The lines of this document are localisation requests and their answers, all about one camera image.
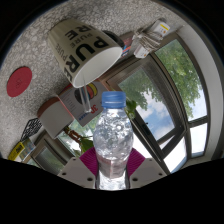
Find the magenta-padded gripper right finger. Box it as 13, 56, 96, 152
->
127, 148, 168, 190

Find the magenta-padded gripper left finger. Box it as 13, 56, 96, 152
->
57, 148, 99, 190

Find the clear blue-capped water bottle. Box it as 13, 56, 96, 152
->
92, 90, 135, 191

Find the light blue patterned box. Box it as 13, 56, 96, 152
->
19, 138, 37, 161

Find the long yellow box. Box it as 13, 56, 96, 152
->
8, 141, 26, 162

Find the white red box with spools print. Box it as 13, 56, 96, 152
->
58, 79, 109, 127

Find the dark-framed bay window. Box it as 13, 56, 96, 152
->
24, 34, 214, 174

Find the flat round red coaster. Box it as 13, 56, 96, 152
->
6, 66, 33, 98

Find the cream mug with black lettering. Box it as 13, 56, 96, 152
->
47, 18, 124, 89

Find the white bundled paper package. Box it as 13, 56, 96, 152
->
133, 20, 171, 59

